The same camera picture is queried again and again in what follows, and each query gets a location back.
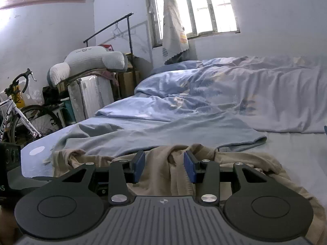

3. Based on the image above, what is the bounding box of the clear plastic bag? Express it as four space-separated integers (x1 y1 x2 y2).
26 82 44 105

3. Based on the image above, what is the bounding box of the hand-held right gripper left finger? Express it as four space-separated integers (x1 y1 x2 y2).
55 150 146 206

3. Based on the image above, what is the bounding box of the white suitcase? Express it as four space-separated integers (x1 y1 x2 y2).
68 75 115 123

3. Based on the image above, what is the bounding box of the plain blue pillow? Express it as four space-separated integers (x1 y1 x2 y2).
150 60 203 77

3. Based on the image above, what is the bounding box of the wire clothes hanger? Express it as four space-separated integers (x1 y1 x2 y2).
112 22 123 39

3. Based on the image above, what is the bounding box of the patterned white curtain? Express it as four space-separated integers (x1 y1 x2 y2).
162 0 190 65

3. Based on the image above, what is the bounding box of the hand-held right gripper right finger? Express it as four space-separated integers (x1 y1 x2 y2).
183 150 267 207

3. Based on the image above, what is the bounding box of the pink cloth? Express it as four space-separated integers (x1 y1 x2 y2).
84 68 119 87

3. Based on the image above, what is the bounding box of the white road bicycle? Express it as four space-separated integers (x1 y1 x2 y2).
0 68 64 148

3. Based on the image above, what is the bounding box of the black clothes rack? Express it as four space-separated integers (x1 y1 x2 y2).
83 12 134 57

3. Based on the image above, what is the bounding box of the teal plastic bin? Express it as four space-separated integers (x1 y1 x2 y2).
63 97 77 124

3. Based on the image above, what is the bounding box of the printed blue duvet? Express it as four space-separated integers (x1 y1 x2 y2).
95 56 327 134

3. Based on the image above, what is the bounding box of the beige t-shirt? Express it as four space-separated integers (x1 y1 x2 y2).
52 144 327 245

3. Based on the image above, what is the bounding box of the pink wall strip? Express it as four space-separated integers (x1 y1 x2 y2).
0 0 86 10

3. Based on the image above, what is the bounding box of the white grey plush pillow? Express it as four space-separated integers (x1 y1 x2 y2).
47 45 129 87

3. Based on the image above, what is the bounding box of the yellow bag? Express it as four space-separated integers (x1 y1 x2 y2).
11 85 26 109

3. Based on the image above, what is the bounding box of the bed with blue printed sheet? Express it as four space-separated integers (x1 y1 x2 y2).
20 117 327 225

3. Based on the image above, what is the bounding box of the black bag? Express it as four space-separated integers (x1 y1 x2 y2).
42 85 60 105

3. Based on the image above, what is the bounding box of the barred window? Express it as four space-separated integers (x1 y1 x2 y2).
143 0 241 48

